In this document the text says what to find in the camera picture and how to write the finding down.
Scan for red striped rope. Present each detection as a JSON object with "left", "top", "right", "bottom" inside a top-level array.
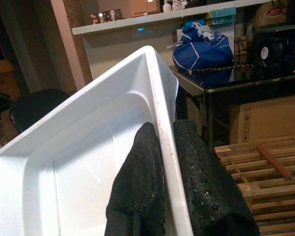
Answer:
[{"left": 189, "top": 63, "right": 254, "bottom": 74}]

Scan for black round chair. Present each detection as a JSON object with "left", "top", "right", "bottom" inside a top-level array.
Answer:
[{"left": 9, "top": 88, "right": 72, "bottom": 134}]

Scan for brown box with red logo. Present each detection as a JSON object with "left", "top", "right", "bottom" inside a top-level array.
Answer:
[{"left": 256, "top": 0, "right": 290, "bottom": 30}]

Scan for white plastic tray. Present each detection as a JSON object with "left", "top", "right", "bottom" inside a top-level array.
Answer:
[{"left": 0, "top": 45, "right": 195, "bottom": 236}]

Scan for blue white fabric bag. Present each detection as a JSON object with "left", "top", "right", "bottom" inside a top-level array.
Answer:
[{"left": 172, "top": 20, "right": 236, "bottom": 83}]

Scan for white wall shelf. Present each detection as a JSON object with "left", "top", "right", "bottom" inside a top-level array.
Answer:
[{"left": 71, "top": 0, "right": 272, "bottom": 35}]

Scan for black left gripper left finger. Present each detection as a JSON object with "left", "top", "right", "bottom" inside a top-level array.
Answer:
[{"left": 105, "top": 121, "right": 167, "bottom": 236}]

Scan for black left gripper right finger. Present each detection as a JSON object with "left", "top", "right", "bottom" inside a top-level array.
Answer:
[{"left": 173, "top": 119, "right": 259, "bottom": 236}]

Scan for plain brown cardboard box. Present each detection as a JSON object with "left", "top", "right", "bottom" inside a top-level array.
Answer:
[{"left": 0, "top": 59, "right": 21, "bottom": 94}]

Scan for small figurines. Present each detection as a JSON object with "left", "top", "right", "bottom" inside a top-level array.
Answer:
[{"left": 89, "top": 8, "right": 124, "bottom": 26}]

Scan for wooden pallet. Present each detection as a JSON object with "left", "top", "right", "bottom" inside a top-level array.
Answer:
[{"left": 213, "top": 133, "right": 295, "bottom": 236}]

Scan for brown box with symbols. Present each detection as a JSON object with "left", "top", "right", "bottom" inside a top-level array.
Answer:
[{"left": 229, "top": 94, "right": 295, "bottom": 146}]

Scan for black computer case with fan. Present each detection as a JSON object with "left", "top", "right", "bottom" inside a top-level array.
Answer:
[{"left": 251, "top": 24, "right": 295, "bottom": 77}]

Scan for reddish wooden stick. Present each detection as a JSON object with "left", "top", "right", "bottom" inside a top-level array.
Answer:
[{"left": 256, "top": 143, "right": 295, "bottom": 180}]

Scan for black glass table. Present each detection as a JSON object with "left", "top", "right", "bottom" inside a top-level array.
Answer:
[{"left": 169, "top": 64, "right": 295, "bottom": 150}]

